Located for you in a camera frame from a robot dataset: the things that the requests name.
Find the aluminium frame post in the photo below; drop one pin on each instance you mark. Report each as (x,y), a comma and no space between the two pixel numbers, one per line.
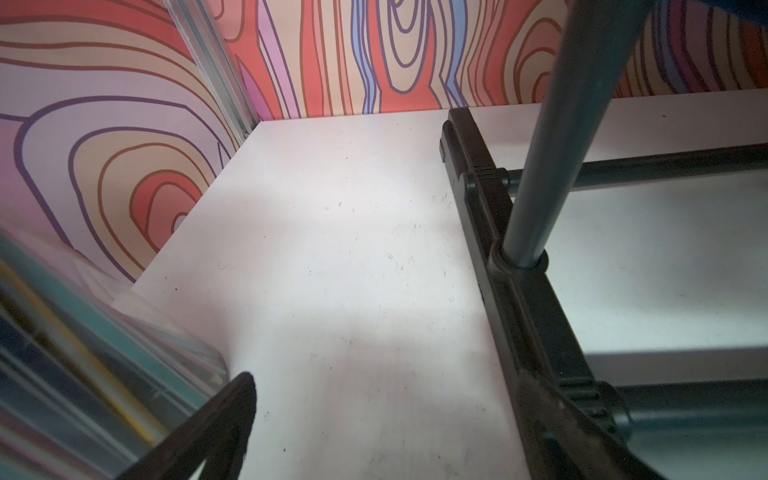
(197,26)

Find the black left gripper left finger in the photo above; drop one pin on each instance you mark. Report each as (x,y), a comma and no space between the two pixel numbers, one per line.
(211,444)

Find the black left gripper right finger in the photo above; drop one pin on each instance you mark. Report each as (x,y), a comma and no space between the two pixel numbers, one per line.
(561,442)

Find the black clothes rack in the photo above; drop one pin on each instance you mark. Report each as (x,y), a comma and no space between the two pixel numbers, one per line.
(508,216)

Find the clear pencil cup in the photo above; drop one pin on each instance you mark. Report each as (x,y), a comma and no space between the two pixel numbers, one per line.
(93,378)

